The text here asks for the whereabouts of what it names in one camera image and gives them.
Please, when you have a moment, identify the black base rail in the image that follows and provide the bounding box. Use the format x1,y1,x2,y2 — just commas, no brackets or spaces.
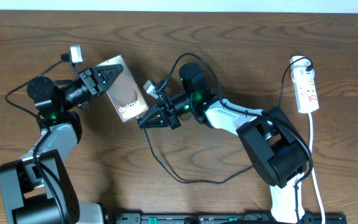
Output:
103,211,347,224

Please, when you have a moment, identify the black charging cable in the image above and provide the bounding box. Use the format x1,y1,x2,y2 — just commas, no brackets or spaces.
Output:
135,56,314,185

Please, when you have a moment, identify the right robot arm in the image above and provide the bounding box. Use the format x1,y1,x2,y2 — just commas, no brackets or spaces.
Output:
137,63,313,223

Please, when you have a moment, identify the white power strip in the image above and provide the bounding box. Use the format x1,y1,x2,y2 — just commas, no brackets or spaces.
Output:
290,55,319,114

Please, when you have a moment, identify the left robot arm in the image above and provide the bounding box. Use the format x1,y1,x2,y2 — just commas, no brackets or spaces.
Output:
0,64,124,223

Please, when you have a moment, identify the Samsung Galaxy smartphone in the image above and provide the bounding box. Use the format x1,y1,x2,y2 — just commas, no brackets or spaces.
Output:
98,55,149,123

